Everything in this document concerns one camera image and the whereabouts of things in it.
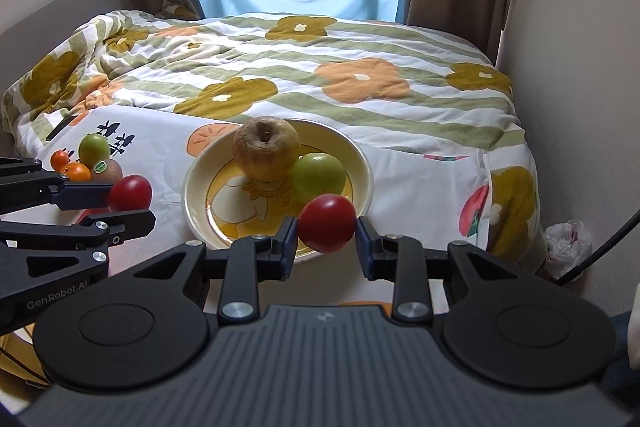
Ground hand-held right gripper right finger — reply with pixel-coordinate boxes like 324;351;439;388
355;216;536;327

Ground small green apple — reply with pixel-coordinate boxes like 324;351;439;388
78;133;111;165

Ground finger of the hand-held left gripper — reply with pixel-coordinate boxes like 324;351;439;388
0;158;117;214
0;208;157;293

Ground floral striped blanket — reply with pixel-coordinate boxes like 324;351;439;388
0;10;548;268

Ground kiwi with green sticker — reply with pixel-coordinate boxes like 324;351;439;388
90;158;124;184

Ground large green apple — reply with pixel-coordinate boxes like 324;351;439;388
291;152;347;204

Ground yellow ceramic bowl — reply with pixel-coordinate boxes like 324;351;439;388
181;119;375;265

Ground dark blue cloth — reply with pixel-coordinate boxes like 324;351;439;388
600;312;640;410

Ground beige headboard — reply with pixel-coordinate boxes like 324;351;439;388
0;0;131;132

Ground wrinkled brown apple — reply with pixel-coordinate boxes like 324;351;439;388
231;116;302;182

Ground red tomato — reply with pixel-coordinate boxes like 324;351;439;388
297;193;358;254
108;175;153;212

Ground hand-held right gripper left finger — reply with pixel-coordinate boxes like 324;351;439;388
115;216;299;327

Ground black cable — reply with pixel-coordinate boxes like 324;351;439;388
555;207;640;285

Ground white persimmon print cloth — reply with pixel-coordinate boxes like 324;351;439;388
15;107;546;308

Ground black smartphone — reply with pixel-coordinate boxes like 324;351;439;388
46;113;88;141

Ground white plastic bag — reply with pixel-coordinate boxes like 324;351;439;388
542;219;593;280

